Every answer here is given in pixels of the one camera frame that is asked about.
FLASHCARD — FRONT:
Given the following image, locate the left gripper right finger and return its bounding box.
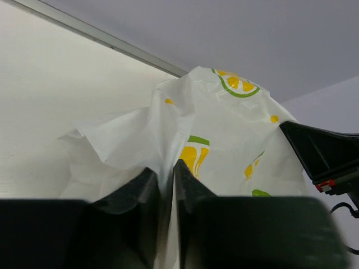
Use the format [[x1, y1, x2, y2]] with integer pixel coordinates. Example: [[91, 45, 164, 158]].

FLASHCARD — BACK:
[[174, 160, 351, 268]]

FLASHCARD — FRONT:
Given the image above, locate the white lemon-print plastic bag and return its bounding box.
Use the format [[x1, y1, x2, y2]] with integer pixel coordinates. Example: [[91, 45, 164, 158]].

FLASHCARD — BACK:
[[59, 67, 308, 268]]

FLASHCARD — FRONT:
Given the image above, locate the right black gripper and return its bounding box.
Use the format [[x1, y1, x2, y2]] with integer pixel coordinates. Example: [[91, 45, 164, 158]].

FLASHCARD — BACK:
[[279, 121, 358, 219]]

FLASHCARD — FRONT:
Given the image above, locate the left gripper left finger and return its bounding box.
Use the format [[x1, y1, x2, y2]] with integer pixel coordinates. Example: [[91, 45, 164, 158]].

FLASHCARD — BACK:
[[1, 169, 160, 268]]

